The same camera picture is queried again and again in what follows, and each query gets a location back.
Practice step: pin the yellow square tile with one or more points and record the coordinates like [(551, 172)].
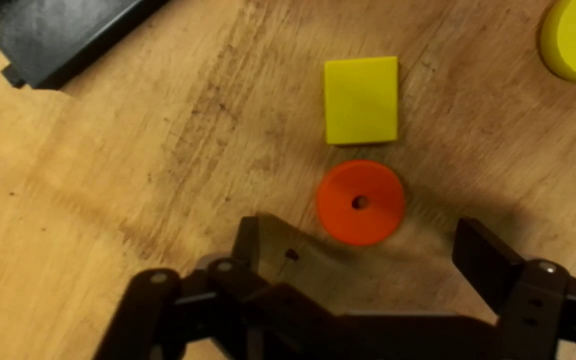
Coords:
[(361, 100)]

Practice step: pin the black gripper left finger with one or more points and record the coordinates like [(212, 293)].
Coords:
[(169, 312)]

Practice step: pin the short black track piece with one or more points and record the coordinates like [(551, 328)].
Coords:
[(54, 33)]

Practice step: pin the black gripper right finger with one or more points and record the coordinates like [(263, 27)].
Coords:
[(548, 312)]

